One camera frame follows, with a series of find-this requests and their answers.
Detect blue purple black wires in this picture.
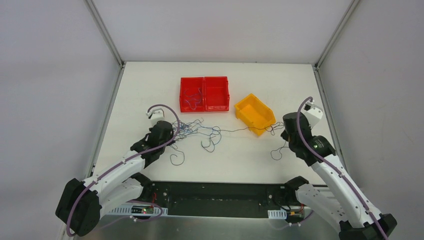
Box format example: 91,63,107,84
169,119,289,167

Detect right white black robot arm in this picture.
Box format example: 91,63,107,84
281,112,397,240

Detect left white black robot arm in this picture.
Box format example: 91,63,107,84
55,120,175,237

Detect yellow plastic bin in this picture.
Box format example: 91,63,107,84
234,93,276,137

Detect left red plastic bin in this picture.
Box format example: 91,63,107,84
179,77,206,113

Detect red plastic bin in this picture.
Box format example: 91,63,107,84
179,77,206,113
203,76,230,112

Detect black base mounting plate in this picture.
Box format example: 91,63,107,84
136,181,309,222

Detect right red plastic bin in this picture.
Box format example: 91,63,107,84
203,76,230,112

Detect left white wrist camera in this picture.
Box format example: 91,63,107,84
146,108,165,126

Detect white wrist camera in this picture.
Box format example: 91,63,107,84
146,108,165,126
303,101,324,129

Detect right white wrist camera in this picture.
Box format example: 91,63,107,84
303,101,324,129

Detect right white cable duct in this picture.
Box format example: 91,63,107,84
267,209,287,220

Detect white cable duct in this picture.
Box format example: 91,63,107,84
267,209,287,220
107,204,168,217

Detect aluminium frame rail left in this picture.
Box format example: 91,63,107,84
59,0,126,240

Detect left white cable duct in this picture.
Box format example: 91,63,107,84
107,204,168,217

